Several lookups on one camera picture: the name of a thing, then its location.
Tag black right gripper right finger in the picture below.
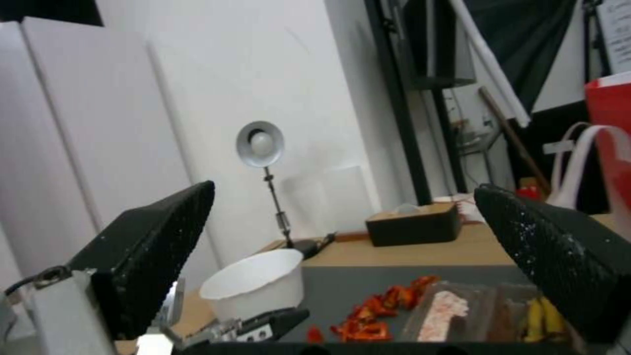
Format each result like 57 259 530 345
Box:
472 183 631 345

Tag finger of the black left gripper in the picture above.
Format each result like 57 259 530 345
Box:
189 308 312 345

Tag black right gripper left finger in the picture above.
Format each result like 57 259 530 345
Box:
0 180 216 355

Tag clear disposable takeout box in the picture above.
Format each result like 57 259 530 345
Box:
403 280 584 343

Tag black tissue box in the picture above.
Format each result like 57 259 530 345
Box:
365 202 464 248

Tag black box on stand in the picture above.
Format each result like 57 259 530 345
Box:
403 0 477 89

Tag white paper bowl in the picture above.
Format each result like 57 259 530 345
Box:
198 248 305 321

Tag dark grey table mat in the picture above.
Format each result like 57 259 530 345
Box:
268 264 543 345

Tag red chili pieces pile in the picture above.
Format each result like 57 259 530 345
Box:
328 275 443 342

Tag brown wooden stick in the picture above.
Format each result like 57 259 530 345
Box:
478 87 552 194

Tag small white foam board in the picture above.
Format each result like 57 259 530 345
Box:
288 165 377 239

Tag large white foam board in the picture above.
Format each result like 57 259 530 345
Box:
0 16 193 259

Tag silver desk lamp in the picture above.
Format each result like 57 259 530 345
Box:
235 121 339 259

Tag white plastic tube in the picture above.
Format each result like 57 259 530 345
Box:
447 0 532 127

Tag black backdrop cloth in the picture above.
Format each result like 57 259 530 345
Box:
465 0 600 113

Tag black tripod pole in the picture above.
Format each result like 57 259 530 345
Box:
580 0 613 81

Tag white printed paper sheet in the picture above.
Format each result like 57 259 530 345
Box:
595 0 631 70

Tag red delivery bag white handles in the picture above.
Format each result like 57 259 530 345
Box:
548 72 631 215

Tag black metal stand frame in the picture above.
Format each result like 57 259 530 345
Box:
365 0 437 205

